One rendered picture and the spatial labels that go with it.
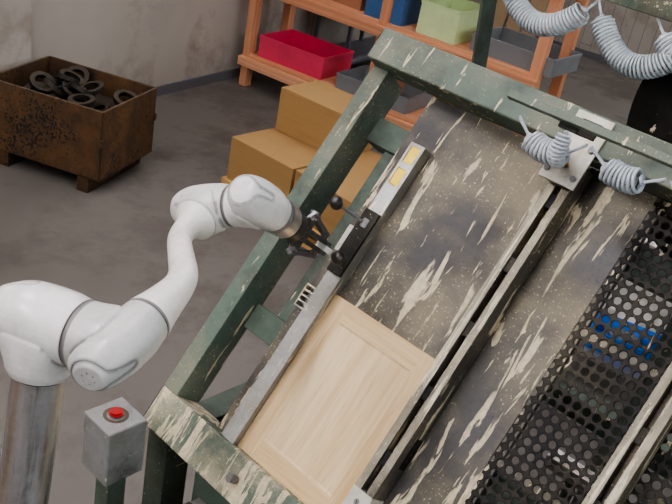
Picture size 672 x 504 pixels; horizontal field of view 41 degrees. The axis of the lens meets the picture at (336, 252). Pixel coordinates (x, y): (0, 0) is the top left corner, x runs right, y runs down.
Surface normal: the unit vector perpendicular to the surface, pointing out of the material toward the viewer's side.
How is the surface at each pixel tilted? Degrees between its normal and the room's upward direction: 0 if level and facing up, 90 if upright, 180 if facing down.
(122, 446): 90
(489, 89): 54
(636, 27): 90
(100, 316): 13
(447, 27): 90
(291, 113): 90
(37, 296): 23
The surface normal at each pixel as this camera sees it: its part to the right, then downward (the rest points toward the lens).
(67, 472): 0.18, -0.87
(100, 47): 0.82, 0.39
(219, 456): -0.45, -0.33
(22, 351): -0.37, 0.29
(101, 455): -0.69, 0.22
